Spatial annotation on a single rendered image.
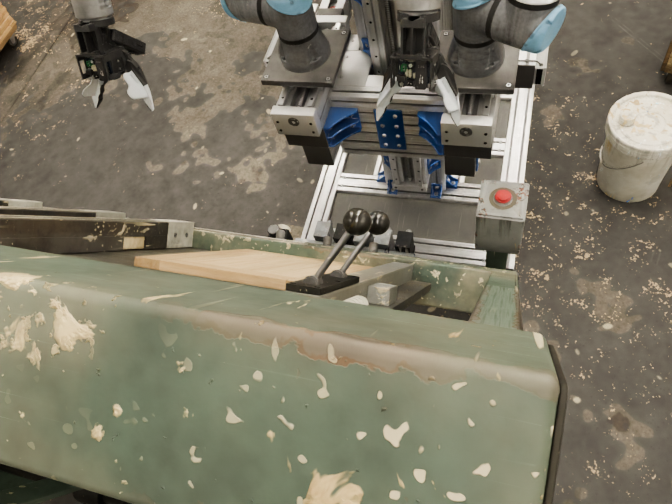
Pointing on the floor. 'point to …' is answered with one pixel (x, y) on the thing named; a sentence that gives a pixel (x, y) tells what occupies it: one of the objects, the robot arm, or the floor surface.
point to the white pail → (636, 146)
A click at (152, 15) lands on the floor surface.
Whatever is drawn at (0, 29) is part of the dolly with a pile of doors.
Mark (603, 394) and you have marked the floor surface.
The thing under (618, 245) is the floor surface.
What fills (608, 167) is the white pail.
